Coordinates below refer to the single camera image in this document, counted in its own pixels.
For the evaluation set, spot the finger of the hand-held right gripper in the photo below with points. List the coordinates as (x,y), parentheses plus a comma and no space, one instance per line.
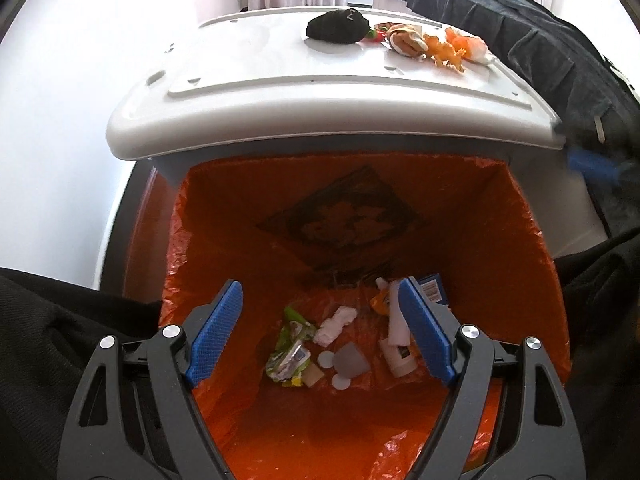
(595,165)

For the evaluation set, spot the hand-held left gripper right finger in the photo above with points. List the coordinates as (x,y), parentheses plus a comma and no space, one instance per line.
(425,330)

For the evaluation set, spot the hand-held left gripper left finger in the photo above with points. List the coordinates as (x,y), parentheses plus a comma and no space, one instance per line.
(220,332)

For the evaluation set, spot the white plastic tube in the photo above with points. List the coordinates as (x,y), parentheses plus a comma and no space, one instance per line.
(397,320)

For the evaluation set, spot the white cylindrical bottle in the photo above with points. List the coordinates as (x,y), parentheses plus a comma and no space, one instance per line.
(397,360)

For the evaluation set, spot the blue drink carton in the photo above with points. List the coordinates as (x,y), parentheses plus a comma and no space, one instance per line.
(434,287)

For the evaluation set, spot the orange juice pouch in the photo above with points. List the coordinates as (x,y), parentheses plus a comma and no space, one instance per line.
(381,302)

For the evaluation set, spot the green snack wrapper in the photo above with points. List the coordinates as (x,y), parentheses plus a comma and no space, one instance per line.
(290,355)

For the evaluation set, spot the white tissue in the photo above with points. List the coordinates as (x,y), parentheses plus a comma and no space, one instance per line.
(332,327)

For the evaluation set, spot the orange trash bag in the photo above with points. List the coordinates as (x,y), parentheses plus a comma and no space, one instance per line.
(250,240)

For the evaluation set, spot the pale blue round pad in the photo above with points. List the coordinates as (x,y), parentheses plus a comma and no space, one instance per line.
(341,382)
(326,359)

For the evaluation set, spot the small wooden block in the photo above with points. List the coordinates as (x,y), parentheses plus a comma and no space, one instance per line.
(312,375)

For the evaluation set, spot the black fabric sleeve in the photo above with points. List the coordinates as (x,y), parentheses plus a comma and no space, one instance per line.
(525,35)

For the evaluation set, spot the red and white wrapper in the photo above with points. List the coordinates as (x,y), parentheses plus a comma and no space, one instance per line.
(477,52)

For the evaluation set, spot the person's right leg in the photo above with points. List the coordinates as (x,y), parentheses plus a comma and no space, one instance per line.
(610,335)

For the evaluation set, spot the person's leg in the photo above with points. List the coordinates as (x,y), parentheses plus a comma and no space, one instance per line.
(40,360)
(610,335)

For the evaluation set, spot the person's left leg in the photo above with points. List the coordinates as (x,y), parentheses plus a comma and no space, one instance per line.
(40,360)

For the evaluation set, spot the orange peel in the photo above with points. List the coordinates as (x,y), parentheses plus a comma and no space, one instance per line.
(457,39)

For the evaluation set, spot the white plastic storage box lid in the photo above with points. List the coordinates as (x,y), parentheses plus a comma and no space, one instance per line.
(300,100)

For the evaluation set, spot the green and red wrapper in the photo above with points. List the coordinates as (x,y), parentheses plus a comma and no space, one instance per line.
(374,35)

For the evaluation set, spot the black crumpled cloth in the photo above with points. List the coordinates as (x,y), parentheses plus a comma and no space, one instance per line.
(335,27)

